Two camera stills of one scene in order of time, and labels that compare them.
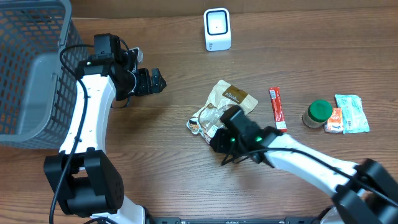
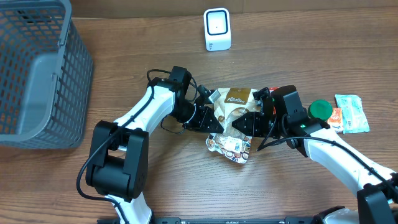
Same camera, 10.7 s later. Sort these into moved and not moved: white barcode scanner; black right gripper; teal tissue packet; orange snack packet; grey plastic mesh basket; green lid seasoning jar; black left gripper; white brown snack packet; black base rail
Moved: black left gripper; white brown snack packet; black right gripper
Not moved: orange snack packet; grey plastic mesh basket; black base rail; white barcode scanner; teal tissue packet; green lid seasoning jar
